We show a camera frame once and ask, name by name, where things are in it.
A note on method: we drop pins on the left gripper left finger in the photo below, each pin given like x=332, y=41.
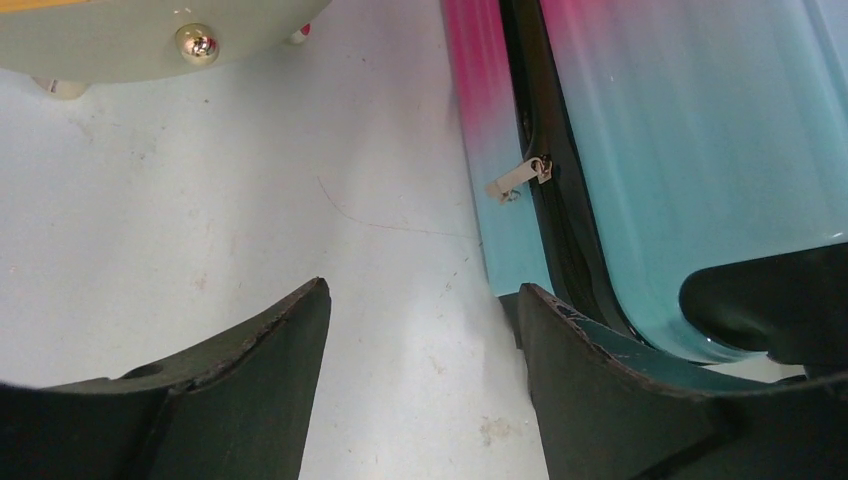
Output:
x=235, y=406

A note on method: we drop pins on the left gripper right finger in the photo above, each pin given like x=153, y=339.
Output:
x=609, y=407

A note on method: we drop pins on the cream orange cylindrical container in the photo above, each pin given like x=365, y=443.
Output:
x=66, y=46

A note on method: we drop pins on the pink teal cartoon suitcase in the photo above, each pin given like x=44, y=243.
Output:
x=674, y=170

